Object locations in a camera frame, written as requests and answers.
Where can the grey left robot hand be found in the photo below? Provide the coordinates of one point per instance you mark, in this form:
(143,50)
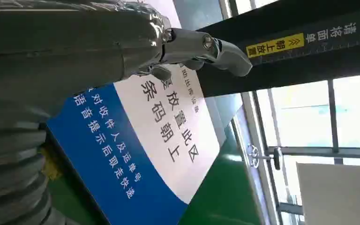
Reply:
(59,46)

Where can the ribbed grey left arm sleeve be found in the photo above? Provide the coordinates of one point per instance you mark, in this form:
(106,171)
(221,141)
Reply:
(9,167)

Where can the blue and white printed sign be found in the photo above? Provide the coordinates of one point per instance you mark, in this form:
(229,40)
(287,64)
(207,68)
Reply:
(142,149)

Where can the yellow printed label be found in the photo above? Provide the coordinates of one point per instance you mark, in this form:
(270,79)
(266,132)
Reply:
(274,45)

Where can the black scanner gantry beam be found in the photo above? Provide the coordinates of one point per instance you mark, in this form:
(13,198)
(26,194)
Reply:
(291,71)

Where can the pale flat panel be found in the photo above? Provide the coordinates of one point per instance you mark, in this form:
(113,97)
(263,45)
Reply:
(338,195)

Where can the grey metal window frame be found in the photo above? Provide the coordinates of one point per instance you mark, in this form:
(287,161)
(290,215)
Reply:
(332,118)

